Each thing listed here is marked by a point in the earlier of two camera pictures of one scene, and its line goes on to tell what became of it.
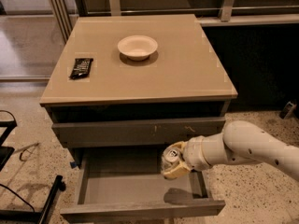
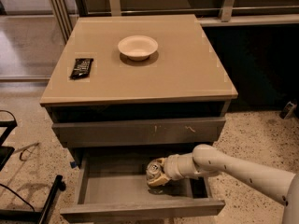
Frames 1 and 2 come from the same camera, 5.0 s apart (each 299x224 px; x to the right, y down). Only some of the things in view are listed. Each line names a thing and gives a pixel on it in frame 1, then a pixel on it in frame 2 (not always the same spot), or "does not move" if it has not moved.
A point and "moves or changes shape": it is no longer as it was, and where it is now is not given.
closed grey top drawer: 142,133 does not move
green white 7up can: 171,157 moves or changes shape
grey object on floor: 290,108 does not move
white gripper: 193,156 to 172,169
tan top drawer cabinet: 125,87 does not move
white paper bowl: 137,48 does not move
